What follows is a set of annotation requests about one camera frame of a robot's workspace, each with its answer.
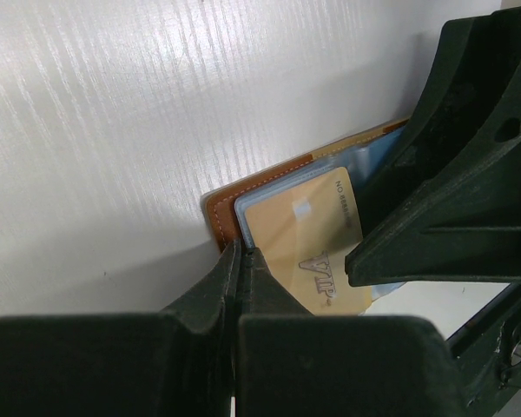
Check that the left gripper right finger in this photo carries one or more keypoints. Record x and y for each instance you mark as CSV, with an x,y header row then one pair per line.
x,y
291,363

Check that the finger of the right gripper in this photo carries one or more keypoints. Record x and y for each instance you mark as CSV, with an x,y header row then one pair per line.
x,y
445,205

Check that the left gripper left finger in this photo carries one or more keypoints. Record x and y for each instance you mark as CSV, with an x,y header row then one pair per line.
x,y
174,362

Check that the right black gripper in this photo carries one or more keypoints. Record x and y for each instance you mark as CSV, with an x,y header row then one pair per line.
x,y
487,351

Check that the gold credit card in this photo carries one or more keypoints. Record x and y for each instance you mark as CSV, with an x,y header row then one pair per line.
x,y
305,233

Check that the brown leather card holder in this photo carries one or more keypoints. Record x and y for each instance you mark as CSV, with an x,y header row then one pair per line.
x,y
361,154

